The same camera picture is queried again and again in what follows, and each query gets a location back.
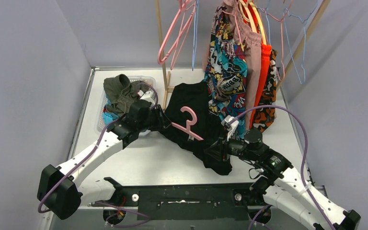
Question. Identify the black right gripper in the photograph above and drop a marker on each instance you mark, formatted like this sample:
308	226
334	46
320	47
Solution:
220	149

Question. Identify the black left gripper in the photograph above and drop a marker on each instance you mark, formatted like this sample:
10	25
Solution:
157	116

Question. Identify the thick pink plastic hanger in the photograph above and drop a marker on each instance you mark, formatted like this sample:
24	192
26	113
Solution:
189	123

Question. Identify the olive green shorts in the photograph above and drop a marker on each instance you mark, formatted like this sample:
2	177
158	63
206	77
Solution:
122	93

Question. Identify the turquoise shark print shorts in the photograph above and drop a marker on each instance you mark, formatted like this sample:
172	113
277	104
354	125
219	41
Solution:
108	117

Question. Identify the thin pink wire hanger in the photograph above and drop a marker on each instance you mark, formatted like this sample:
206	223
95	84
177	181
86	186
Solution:
186	13

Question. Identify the thin blue wire hanger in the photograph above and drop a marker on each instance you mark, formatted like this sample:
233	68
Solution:
195	27

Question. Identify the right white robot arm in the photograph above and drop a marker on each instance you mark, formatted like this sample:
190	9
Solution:
280	184

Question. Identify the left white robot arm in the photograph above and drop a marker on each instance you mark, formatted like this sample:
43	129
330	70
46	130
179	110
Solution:
60	188

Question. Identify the black orange patterned shorts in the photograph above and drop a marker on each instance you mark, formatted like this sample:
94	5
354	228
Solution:
263	118

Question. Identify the comic print shorts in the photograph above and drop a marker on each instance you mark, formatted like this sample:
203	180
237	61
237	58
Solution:
226	68

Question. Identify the orange red shorts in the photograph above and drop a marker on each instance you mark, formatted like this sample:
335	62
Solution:
260	50

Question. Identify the dusty pink shorts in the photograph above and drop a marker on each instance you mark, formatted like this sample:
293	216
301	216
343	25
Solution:
243	36

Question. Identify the white perforated plastic basket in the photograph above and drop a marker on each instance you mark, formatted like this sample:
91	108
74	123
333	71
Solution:
143	118

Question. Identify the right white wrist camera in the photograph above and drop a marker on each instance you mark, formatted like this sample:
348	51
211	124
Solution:
230	123

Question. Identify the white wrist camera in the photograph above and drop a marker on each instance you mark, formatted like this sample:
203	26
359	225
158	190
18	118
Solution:
230	123
148	96

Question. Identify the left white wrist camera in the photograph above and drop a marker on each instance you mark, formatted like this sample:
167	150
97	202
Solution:
148	96

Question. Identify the wooden clothes rack frame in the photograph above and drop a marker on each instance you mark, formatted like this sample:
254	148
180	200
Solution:
296	51

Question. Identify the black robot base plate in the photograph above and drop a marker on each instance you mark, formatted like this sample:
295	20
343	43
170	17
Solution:
187	201

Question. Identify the empty pink wire hanger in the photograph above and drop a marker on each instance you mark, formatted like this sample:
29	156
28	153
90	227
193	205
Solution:
274	13

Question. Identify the empty blue wire hanger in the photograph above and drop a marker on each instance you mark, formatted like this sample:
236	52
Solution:
289	24

